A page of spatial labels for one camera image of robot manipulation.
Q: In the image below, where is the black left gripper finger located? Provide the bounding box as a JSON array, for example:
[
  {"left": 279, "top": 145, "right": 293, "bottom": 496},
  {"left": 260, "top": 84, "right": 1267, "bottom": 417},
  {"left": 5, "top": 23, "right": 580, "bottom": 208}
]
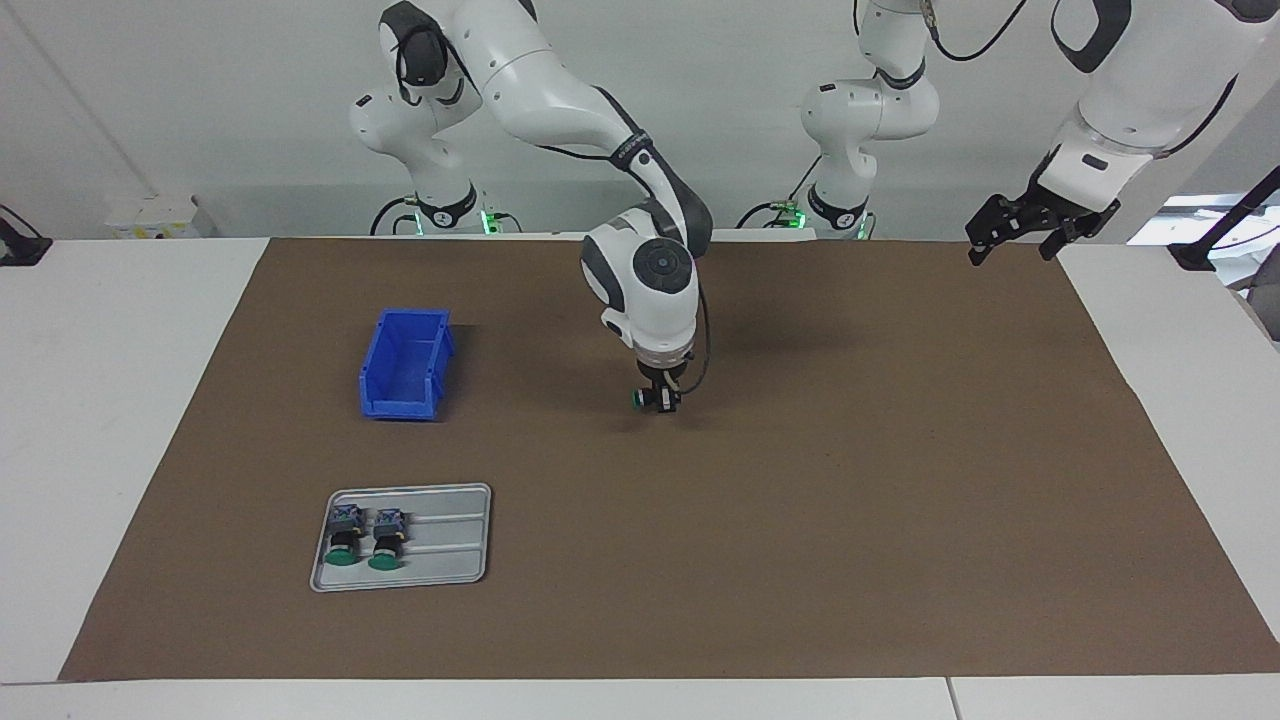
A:
[
  {"left": 965, "top": 195, "right": 1022, "bottom": 268},
  {"left": 1038, "top": 221, "right": 1094, "bottom": 263}
]

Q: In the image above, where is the brown table mat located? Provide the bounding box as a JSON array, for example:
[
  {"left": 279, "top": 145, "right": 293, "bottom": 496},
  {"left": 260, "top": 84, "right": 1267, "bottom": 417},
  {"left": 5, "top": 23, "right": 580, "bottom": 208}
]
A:
[{"left": 58, "top": 237, "right": 1280, "bottom": 682}]

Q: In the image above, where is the blue plastic storage bin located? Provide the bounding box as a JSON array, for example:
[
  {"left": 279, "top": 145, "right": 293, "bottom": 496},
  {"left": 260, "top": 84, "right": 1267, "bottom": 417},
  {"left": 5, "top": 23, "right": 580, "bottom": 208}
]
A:
[{"left": 358, "top": 308, "right": 456, "bottom": 422}]

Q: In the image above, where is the grey metal tray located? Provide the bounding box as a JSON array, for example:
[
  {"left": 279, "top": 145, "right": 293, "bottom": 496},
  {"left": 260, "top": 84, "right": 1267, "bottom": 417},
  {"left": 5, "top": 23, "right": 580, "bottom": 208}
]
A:
[{"left": 309, "top": 483, "right": 493, "bottom": 593}]

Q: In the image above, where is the white cardboard box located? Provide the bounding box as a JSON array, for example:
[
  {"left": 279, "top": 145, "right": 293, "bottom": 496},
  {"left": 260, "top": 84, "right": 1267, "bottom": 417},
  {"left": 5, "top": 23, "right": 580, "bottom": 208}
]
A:
[{"left": 105, "top": 195, "right": 219, "bottom": 240}]

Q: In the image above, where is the black camera stand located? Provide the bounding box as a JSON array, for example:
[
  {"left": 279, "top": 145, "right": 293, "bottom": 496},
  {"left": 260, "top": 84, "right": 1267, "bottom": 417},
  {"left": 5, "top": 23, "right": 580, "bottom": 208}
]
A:
[{"left": 1168, "top": 165, "right": 1280, "bottom": 272}]

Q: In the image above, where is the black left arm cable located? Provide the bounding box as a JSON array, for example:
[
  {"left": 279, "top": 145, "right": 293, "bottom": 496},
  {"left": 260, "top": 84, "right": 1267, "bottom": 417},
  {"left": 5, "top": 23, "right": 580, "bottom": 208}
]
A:
[{"left": 922, "top": 0, "right": 1243, "bottom": 159}]

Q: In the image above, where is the black base cable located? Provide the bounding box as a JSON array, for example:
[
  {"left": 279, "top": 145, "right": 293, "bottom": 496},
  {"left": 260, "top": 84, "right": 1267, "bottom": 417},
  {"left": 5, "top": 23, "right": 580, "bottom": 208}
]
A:
[
  {"left": 369, "top": 195, "right": 521, "bottom": 237},
  {"left": 737, "top": 155, "right": 823, "bottom": 230}
]

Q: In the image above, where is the black clamp mount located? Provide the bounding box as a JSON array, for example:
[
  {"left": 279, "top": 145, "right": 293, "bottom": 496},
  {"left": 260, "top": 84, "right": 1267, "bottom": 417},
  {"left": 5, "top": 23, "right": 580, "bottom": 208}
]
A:
[{"left": 0, "top": 205, "right": 53, "bottom": 267}]

